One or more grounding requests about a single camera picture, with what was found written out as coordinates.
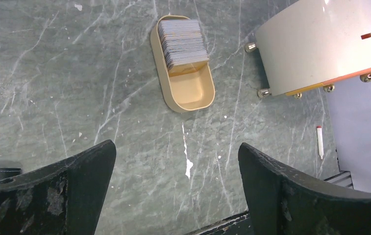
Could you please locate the white red-capped marker pen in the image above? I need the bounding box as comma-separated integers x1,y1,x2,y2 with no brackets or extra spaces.
317,125,324,160

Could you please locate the stack of credit cards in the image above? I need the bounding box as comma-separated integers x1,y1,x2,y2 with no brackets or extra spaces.
158,19,209,75

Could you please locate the aluminium extrusion rail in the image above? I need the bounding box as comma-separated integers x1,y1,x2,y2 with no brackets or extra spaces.
324,171,354,189

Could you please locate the beige oval card tray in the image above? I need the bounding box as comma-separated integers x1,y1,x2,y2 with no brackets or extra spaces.
150,15,215,113

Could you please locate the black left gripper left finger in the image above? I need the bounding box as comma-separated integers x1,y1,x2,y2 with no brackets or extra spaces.
0,140,117,235

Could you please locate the cream cylindrical drawer box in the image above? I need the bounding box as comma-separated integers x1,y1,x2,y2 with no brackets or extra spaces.
245,0,371,98

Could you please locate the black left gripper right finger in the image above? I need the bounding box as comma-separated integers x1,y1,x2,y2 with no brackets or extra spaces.
238,143,371,235

